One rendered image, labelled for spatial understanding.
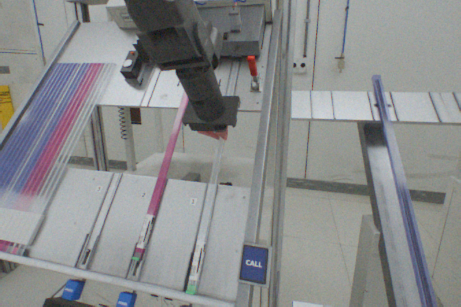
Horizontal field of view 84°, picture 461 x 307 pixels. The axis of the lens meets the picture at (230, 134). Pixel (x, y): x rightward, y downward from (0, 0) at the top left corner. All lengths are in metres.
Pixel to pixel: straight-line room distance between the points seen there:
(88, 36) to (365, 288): 1.00
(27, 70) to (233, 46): 1.45
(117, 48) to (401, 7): 2.04
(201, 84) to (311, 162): 2.09
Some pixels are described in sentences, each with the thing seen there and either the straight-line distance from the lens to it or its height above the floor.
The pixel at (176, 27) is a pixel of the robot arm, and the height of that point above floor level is 1.13.
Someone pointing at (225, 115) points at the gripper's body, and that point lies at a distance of 0.46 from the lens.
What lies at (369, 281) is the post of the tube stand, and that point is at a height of 0.72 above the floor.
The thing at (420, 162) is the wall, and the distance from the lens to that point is 2.60.
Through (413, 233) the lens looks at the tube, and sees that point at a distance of 0.46.
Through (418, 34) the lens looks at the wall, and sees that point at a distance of 2.44.
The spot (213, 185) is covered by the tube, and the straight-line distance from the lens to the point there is 0.51.
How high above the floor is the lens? 1.09
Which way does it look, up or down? 15 degrees down
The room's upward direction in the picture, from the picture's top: straight up
